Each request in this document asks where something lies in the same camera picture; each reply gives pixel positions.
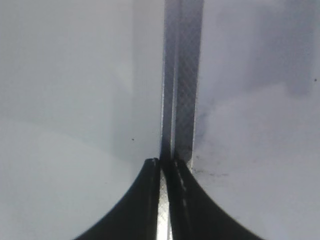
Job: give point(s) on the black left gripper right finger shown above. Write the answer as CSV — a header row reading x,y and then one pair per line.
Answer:
x,y
193,214

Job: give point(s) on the white magnetic whiteboard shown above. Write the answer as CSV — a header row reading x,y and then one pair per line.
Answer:
x,y
244,109

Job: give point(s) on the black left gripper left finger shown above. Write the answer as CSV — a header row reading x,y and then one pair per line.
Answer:
x,y
135,216

